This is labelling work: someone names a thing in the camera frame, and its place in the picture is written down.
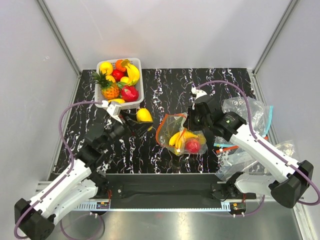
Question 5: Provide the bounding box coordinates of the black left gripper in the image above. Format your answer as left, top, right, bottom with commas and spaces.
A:
100, 110, 154, 151

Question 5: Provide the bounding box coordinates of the clear bag orange zipper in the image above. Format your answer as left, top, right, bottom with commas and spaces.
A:
155, 113, 208, 156

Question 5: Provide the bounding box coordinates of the red apple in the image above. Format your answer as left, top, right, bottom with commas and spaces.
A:
184, 138, 201, 154
112, 69, 125, 82

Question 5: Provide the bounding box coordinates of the yellow banana bunch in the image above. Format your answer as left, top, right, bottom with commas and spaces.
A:
169, 130, 198, 149

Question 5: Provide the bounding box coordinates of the green apple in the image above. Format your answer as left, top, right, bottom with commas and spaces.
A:
178, 116, 187, 126

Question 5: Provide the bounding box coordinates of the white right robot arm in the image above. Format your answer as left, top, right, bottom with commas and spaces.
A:
183, 94, 314, 209

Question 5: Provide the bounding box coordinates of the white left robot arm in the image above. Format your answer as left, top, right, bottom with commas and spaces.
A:
14, 111, 153, 240

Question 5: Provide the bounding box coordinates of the clear bag red zipper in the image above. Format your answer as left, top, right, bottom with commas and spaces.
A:
216, 146, 264, 182

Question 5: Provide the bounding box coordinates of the small yellow mango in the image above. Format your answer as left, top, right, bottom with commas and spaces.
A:
108, 98, 126, 104

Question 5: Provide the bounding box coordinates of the red dragon fruit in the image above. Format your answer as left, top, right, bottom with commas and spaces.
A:
121, 85, 139, 102

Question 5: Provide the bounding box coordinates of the small pineapple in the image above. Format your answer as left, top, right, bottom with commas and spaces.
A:
92, 71, 120, 100

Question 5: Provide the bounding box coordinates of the yellow starfruit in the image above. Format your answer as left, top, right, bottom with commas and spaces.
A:
124, 59, 140, 86

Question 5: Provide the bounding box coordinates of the orange tangerine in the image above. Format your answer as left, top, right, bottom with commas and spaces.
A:
115, 59, 128, 73

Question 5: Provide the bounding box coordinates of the white plastic fruit basket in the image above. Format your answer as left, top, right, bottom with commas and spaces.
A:
94, 58, 144, 110

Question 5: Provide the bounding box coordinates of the yellow lemon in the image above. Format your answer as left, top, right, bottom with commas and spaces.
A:
99, 61, 114, 76

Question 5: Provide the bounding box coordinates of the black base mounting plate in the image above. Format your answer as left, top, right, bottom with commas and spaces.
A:
92, 173, 223, 199

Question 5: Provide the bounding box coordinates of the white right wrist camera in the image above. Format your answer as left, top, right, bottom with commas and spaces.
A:
191, 87, 207, 100

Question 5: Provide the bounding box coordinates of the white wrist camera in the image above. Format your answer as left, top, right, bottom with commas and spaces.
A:
191, 87, 207, 100
102, 100, 123, 124

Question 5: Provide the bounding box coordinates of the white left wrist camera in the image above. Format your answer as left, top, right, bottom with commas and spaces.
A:
102, 100, 123, 124

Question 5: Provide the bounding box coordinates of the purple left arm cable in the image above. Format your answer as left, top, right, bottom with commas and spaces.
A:
13, 100, 105, 238

